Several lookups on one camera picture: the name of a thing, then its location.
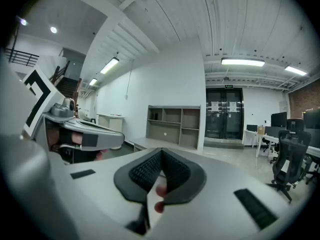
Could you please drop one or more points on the black metal railing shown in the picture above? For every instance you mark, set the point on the black metal railing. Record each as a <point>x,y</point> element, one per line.
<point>22,57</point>

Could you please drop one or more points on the black mesh office chair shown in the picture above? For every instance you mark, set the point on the black mesh office chair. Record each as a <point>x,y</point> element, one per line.
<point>291,156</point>

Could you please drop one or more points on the white paper notice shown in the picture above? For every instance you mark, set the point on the white paper notice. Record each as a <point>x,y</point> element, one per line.
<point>214,106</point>
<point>233,107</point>

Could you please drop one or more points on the wooden staircase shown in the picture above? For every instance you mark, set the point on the wooden staircase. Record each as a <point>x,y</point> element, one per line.
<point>67,86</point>

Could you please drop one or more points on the white rounded counter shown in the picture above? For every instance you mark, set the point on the white rounded counter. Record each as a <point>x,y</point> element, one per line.
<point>115,122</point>

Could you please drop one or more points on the large black monitor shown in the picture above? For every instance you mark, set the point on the large black monitor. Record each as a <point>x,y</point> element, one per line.
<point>278,120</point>

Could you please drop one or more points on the green exit sign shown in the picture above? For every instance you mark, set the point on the green exit sign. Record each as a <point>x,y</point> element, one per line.
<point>229,86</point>

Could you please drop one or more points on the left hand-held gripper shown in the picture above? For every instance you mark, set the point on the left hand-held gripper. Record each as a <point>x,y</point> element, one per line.
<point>40,94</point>

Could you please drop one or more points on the cardboard box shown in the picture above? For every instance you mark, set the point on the cardboard box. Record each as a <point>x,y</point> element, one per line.
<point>261,130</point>

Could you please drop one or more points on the white chair black frame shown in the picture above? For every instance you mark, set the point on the white chair black frame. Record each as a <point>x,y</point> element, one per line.
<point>93,120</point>

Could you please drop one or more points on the person's left hand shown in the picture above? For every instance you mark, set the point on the person's left hand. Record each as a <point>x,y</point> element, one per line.
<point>53,136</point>

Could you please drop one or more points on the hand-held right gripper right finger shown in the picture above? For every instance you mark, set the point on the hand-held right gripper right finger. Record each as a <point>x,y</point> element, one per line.
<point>185,181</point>

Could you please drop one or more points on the white office desk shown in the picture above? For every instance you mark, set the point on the white office desk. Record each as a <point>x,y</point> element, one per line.
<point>272,139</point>

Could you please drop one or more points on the long ceiling light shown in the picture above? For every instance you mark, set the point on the long ceiling light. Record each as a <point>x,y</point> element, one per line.
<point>109,65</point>
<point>93,81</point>
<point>295,70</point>
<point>242,62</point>

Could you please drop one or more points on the black glass double door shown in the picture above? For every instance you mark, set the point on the black glass double door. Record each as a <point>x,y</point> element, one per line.
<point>223,119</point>

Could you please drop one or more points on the small black box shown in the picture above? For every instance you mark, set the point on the small black box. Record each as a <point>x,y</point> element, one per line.
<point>155,116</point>

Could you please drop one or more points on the grey wooden shelf unit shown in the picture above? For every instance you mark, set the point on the grey wooden shelf unit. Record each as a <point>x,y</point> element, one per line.
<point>162,134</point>

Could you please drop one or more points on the wide black monitor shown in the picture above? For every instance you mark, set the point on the wide black monitor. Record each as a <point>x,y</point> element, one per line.
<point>312,120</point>

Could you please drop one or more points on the person's right hand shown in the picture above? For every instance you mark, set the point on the person's right hand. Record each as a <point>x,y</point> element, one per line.
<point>160,191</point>

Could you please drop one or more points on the small black monitor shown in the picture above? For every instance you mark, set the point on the small black monitor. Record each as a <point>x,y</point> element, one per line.
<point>251,128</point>

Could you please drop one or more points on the round ceiling spotlight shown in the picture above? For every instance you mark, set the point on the round ceiling spotlight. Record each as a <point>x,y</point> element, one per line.
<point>23,22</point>
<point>53,30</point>

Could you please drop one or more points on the black swivel office chair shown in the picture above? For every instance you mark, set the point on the black swivel office chair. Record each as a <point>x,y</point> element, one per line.
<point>273,149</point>

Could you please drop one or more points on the white wall conduit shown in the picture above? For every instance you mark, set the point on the white wall conduit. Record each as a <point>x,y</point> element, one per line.
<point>129,79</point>

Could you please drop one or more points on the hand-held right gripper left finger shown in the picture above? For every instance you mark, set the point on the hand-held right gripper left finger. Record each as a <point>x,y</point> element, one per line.
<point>135,181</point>

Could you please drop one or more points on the black headrest office chair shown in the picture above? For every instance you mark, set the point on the black headrest office chair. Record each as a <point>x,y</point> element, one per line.
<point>295,125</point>

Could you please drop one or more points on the silver fisheye camera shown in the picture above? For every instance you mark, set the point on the silver fisheye camera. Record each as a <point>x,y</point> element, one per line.
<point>62,107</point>

